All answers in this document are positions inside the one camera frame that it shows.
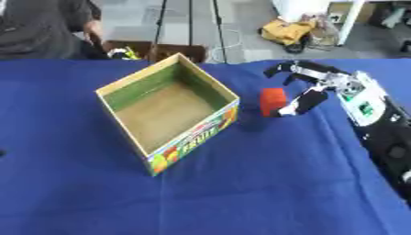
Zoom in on brown cardboard box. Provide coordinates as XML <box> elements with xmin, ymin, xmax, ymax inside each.
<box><xmin>101</xmin><ymin>39</ymin><xmax>209</xmax><ymax>64</ymax></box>

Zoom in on black tripod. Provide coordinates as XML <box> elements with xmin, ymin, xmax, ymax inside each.
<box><xmin>152</xmin><ymin>0</ymin><xmax>230</xmax><ymax>64</ymax></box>

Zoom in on red block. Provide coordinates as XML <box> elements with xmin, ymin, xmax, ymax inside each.
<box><xmin>258</xmin><ymin>87</ymin><xmax>289</xmax><ymax>118</ymax></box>

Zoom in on open cardboard box green inside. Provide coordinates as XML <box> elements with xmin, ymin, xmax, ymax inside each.
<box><xmin>94</xmin><ymin>52</ymin><xmax>241</xmax><ymax>177</ymax></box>

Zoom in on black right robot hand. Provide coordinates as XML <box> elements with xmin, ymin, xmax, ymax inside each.
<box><xmin>261</xmin><ymin>60</ymin><xmax>353</xmax><ymax>118</ymax></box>

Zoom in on yellow bag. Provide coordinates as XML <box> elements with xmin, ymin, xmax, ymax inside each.
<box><xmin>257</xmin><ymin>18</ymin><xmax>318</xmax><ymax>47</ymax></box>

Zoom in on person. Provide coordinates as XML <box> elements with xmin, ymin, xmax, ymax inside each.
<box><xmin>0</xmin><ymin>0</ymin><xmax>111</xmax><ymax>61</ymax></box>

